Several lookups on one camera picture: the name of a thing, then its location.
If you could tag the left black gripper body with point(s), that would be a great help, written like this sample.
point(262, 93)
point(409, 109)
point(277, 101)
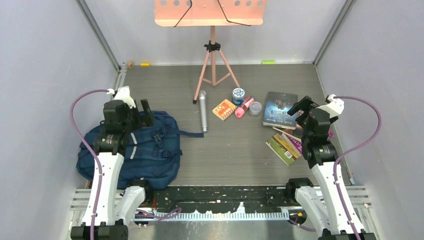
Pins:
point(133, 120)

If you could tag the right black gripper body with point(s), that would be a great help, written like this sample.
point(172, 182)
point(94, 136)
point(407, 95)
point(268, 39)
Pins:
point(305, 130)

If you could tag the navy blue student backpack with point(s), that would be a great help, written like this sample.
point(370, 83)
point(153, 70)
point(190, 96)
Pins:
point(154, 153)

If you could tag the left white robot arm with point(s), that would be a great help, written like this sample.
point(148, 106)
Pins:
point(104, 219)

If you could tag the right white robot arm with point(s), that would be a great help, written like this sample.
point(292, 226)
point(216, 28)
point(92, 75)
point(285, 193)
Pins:
point(332, 215)

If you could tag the purple magenta booklet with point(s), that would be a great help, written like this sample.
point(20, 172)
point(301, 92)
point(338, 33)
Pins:
point(293, 142)

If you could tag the dark blue fantasy book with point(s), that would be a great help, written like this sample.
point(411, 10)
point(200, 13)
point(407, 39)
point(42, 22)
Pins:
point(275, 111)

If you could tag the green yellow booklet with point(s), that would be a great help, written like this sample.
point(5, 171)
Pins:
point(278, 144)

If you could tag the clear small round container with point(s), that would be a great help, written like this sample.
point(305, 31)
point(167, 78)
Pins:
point(255, 109)

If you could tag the green tape piece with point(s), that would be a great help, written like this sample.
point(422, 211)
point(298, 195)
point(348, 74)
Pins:
point(268, 62)

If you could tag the silver microphone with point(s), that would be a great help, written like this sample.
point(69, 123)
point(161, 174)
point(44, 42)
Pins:
point(203, 110)

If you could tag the pink highlighter marker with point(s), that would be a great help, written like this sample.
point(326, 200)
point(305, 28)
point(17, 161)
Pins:
point(240, 111)

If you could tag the blue patterned round tin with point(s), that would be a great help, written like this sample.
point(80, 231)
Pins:
point(238, 96)

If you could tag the orange calculator toy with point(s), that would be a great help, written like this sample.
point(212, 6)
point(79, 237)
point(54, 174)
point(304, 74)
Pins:
point(224, 109)

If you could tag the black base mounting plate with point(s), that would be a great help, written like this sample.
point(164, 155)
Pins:
point(222, 199)

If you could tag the pink music stand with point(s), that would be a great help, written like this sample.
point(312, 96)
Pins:
point(212, 14)

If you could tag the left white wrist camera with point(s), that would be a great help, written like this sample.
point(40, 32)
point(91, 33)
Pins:
point(124, 94)

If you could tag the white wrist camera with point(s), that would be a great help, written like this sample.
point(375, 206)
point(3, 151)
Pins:
point(124, 94)
point(334, 106)

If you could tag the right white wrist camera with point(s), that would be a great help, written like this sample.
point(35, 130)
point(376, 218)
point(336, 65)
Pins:
point(334, 106)

